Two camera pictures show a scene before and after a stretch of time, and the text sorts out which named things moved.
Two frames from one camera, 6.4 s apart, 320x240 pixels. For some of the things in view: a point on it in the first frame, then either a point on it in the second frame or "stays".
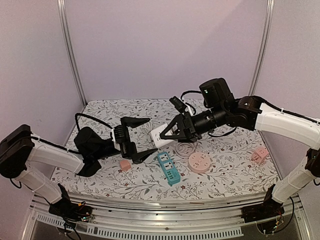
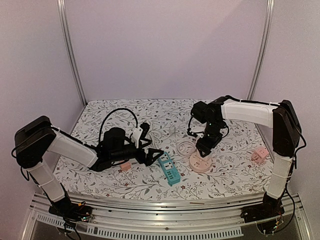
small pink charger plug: x=125 y=165 stays
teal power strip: x=171 y=173 stays
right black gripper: x=187 y=126 → x=204 y=144
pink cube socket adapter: x=260 y=154 stays
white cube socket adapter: x=158 y=141 → x=205 y=158
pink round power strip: x=199 y=162 stays
